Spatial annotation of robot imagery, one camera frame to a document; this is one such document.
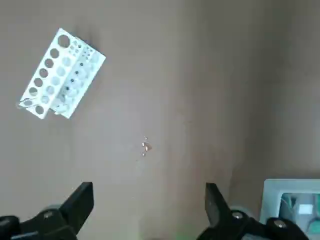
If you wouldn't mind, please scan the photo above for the small white square sticker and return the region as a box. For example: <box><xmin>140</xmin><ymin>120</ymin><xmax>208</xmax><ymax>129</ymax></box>
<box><xmin>298</xmin><ymin>203</ymin><xmax>311</xmax><ymax>215</ymax></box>

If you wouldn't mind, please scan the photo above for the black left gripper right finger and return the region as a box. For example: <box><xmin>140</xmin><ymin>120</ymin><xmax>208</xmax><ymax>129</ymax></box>
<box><xmin>196</xmin><ymin>182</ymin><xmax>311</xmax><ymax>240</ymax></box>

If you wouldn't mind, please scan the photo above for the green cloth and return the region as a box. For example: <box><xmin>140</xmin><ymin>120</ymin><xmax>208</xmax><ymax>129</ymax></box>
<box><xmin>281</xmin><ymin>192</ymin><xmax>300</xmax><ymax>218</ymax></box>

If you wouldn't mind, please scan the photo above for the translucent plastic box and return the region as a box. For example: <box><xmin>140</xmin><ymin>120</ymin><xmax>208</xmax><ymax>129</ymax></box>
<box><xmin>259</xmin><ymin>178</ymin><xmax>320</xmax><ymax>236</ymax></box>

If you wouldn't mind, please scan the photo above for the white test tube rack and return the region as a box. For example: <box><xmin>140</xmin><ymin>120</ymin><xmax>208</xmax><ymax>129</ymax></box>
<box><xmin>16</xmin><ymin>27</ymin><xmax>107</xmax><ymax>120</ymax></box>

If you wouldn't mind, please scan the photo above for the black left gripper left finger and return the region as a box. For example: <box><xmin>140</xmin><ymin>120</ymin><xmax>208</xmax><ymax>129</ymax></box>
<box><xmin>0</xmin><ymin>181</ymin><xmax>95</xmax><ymax>240</ymax></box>

